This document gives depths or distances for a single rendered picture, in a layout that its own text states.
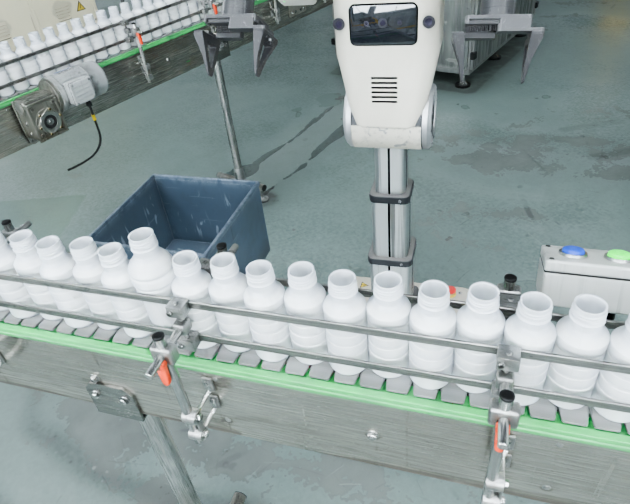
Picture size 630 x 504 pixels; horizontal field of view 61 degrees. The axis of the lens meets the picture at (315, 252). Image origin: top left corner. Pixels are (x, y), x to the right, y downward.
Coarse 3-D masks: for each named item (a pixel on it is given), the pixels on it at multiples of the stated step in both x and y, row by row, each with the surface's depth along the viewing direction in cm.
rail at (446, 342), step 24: (72, 288) 84; (96, 288) 82; (360, 288) 76; (48, 312) 90; (72, 312) 88; (240, 312) 75; (264, 312) 74; (504, 312) 71; (552, 312) 69; (216, 336) 81; (384, 336) 70; (408, 336) 68; (432, 336) 67; (336, 360) 75; (360, 360) 74; (552, 360) 64; (576, 360) 63; (480, 384) 70; (624, 408) 65
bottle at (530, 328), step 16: (528, 304) 66; (544, 304) 65; (512, 320) 66; (528, 320) 63; (544, 320) 63; (512, 336) 65; (528, 336) 64; (544, 336) 64; (528, 368) 66; (544, 368) 67; (528, 384) 68; (528, 400) 70
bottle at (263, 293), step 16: (256, 272) 76; (272, 272) 73; (256, 288) 73; (272, 288) 74; (256, 304) 74; (272, 304) 74; (256, 320) 76; (256, 336) 78; (272, 336) 78; (288, 336) 80; (256, 352) 82
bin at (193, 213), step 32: (160, 192) 148; (192, 192) 145; (224, 192) 141; (256, 192) 136; (128, 224) 137; (160, 224) 150; (192, 224) 152; (224, 224) 148; (256, 224) 138; (128, 256) 121; (256, 256) 141
